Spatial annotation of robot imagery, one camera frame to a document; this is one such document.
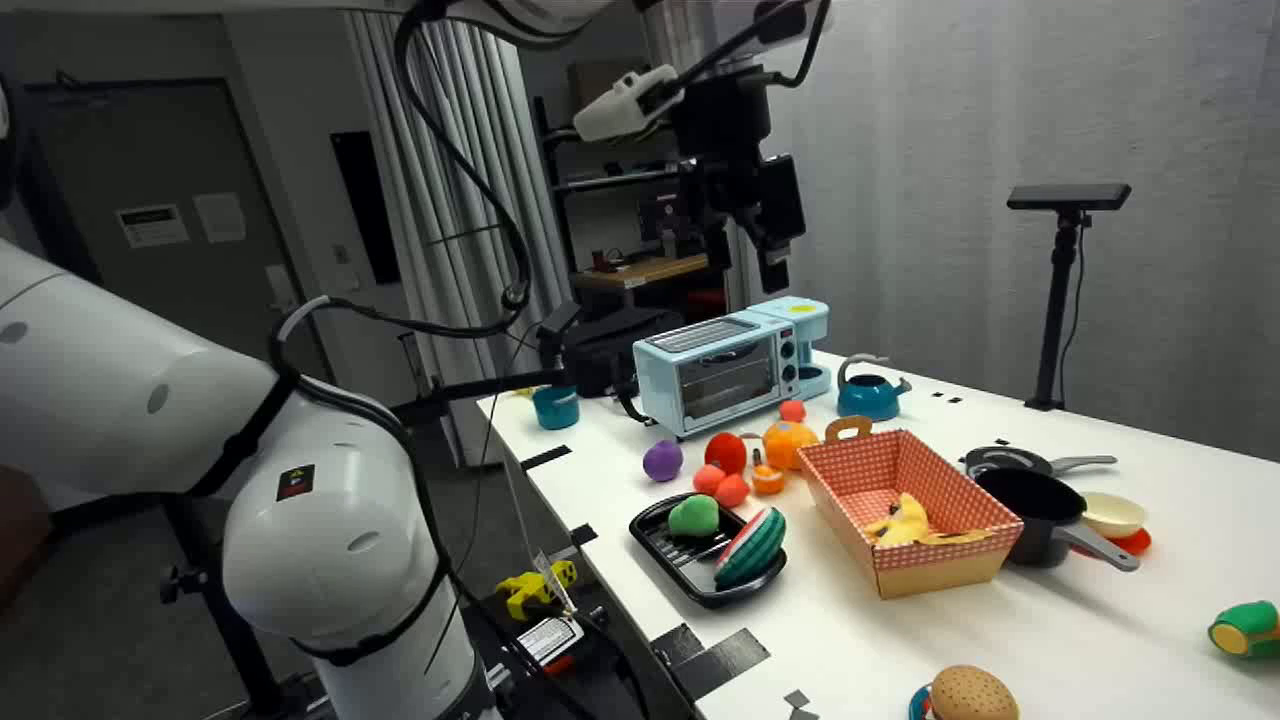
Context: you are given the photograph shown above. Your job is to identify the black bag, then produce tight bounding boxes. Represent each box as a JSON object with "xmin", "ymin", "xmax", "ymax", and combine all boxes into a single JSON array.
[{"xmin": 557, "ymin": 303, "xmax": 688, "ymax": 401}]

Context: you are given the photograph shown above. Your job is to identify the purple eggplant plush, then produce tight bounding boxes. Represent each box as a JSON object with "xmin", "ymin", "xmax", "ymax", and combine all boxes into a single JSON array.
[{"xmin": 641, "ymin": 435, "xmax": 688, "ymax": 488}]

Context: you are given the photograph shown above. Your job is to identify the black tape patch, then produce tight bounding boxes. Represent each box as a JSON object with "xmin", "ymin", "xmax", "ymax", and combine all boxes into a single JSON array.
[{"xmin": 648, "ymin": 625, "xmax": 777, "ymax": 704}]

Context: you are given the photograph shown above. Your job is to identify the grey door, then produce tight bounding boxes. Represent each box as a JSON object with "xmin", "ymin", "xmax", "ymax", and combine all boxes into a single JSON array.
[{"xmin": 15, "ymin": 78, "xmax": 296, "ymax": 371}]

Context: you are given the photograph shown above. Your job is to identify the black oven tray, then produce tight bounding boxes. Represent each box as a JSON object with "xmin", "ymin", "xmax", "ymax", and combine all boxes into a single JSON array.
[{"xmin": 624, "ymin": 488, "xmax": 791, "ymax": 612}]

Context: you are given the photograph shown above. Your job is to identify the cream toy bowl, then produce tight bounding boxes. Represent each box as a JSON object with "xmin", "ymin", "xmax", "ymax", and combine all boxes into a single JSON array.
[{"xmin": 1080, "ymin": 488, "xmax": 1154, "ymax": 543}]

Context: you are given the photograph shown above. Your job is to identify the orange dotted cardboard box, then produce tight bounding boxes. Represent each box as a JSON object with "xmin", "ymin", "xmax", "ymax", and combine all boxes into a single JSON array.
[{"xmin": 798, "ymin": 411, "xmax": 1027, "ymax": 602}]

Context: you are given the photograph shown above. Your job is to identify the small white red device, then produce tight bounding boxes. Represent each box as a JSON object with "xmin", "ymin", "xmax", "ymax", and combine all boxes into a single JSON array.
[{"xmin": 512, "ymin": 612, "xmax": 589, "ymax": 682}]

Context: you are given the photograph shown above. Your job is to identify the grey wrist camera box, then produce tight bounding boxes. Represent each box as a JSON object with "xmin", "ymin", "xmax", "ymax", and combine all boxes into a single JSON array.
[{"xmin": 572, "ymin": 59, "xmax": 688, "ymax": 149}]

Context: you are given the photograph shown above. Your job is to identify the grey toy frying pan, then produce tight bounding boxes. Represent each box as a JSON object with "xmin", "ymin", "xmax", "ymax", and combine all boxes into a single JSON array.
[{"xmin": 958, "ymin": 441, "xmax": 1126, "ymax": 485}]

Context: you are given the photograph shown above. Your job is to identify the green pear plush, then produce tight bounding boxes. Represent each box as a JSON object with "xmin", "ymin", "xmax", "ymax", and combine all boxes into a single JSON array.
[{"xmin": 662, "ymin": 493, "xmax": 729, "ymax": 543}]

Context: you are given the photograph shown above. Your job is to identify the white pleated curtain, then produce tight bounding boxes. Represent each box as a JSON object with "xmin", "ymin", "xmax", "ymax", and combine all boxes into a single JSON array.
[{"xmin": 340, "ymin": 10, "xmax": 582, "ymax": 394}]

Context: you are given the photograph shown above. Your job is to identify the yellow banana plush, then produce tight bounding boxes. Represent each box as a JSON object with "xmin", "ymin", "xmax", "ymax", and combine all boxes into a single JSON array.
[{"xmin": 866, "ymin": 488, "xmax": 994, "ymax": 551}]

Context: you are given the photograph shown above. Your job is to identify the black camera stand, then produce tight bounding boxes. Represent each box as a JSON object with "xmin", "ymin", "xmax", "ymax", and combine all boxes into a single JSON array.
[{"xmin": 1003, "ymin": 179, "xmax": 1136, "ymax": 415}]

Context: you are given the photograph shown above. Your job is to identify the teal cup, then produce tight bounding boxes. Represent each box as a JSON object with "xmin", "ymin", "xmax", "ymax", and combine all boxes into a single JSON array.
[{"xmin": 528, "ymin": 381, "xmax": 584, "ymax": 435}]

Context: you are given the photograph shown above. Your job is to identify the red apple plush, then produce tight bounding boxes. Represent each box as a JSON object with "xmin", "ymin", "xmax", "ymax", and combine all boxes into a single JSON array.
[{"xmin": 702, "ymin": 427, "xmax": 752, "ymax": 479}]

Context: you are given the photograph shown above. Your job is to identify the light blue toy oven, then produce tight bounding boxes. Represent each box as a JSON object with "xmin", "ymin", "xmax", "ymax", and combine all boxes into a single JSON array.
[{"xmin": 627, "ymin": 292, "xmax": 832, "ymax": 443}]

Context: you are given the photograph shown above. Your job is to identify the green lidded toy jar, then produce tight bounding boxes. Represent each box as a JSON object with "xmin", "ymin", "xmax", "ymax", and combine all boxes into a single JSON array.
[{"xmin": 1206, "ymin": 598, "xmax": 1280, "ymax": 664}]

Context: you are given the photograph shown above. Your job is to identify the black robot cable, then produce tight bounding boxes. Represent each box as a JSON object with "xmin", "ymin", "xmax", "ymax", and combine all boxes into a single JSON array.
[{"xmin": 274, "ymin": 0, "xmax": 537, "ymax": 386}]

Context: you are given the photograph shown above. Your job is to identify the yellow clamp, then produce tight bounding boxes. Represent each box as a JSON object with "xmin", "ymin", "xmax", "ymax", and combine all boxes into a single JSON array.
[{"xmin": 492, "ymin": 551, "xmax": 584, "ymax": 625}]

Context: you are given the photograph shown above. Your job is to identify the black metal stand frame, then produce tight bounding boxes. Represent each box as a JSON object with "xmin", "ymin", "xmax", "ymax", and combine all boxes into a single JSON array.
[{"xmin": 155, "ymin": 493, "xmax": 292, "ymax": 720}]

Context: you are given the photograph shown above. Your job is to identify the toy burger on plate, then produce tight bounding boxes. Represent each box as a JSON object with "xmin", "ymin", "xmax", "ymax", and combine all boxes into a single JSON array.
[{"xmin": 904, "ymin": 661, "xmax": 1025, "ymax": 720}]

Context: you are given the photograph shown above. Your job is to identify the dark shelf with boxes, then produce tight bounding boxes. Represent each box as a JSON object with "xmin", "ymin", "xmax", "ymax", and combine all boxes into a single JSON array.
[{"xmin": 537, "ymin": 44, "xmax": 732, "ymax": 303}]

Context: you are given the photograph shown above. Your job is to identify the watermelon slice plush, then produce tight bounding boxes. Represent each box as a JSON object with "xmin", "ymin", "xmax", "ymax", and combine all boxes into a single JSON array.
[{"xmin": 711, "ymin": 506, "xmax": 791, "ymax": 598}]

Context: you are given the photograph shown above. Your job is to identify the black wall panel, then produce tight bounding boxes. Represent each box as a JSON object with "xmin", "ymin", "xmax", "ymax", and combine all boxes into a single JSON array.
[{"xmin": 328, "ymin": 129, "xmax": 404, "ymax": 289}]

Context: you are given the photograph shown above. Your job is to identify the dark bowl with food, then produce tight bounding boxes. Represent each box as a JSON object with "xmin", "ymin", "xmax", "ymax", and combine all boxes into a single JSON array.
[{"xmin": 1103, "ymin": 525, "xmax": 1160, "ymax": 561}]

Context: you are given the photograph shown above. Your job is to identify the teal toy kettle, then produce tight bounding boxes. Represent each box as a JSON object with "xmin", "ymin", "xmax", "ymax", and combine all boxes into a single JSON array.
[{"xmin": 832, "ymin": 352, "xmax": 917, "ymax": 424}]

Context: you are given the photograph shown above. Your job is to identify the grey curtain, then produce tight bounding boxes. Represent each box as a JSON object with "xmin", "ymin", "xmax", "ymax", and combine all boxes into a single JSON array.
[{"xmin": 765, "ymin": 0, "xmax": 1280, "ymax": 466}]

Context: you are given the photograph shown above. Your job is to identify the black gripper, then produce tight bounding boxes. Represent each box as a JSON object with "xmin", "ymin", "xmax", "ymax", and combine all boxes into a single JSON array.
[{"xmin": 674, "ymin": 65, "xmax": 813, "ymax": 289}]

